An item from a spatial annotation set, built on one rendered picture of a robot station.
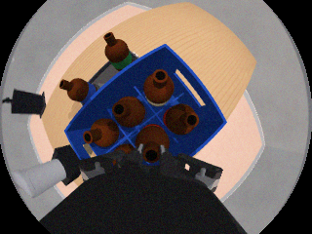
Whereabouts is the blue crate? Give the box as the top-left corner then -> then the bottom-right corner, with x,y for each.
64,44 -> 227,160

